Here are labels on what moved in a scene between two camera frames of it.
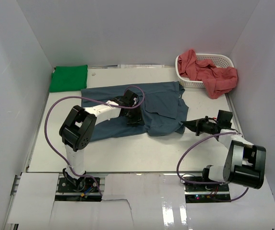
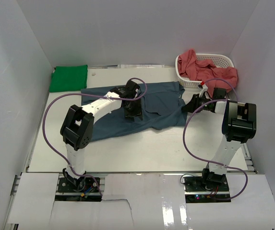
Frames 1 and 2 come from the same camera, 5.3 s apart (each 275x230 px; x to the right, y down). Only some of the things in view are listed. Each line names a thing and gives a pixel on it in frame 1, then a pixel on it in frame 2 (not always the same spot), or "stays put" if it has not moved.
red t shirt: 219,81 stays put
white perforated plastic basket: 219,60 stays put
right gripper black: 196,125 to 193,105
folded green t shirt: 66,78 stays put
